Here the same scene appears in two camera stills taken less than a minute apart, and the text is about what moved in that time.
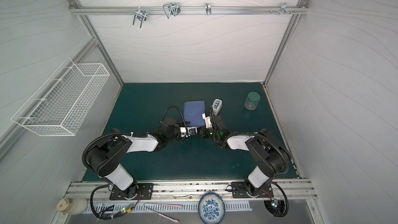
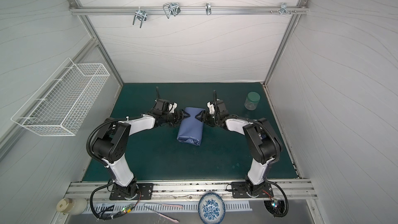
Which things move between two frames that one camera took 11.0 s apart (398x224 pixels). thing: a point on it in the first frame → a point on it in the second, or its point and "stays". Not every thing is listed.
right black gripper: (202, 130) → (206, 117)
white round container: (72, 206) stays
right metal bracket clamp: (283, 7) stays
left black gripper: (177, 124) → (178, 118)
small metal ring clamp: (208, 8) stays
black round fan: (276, 207) stays
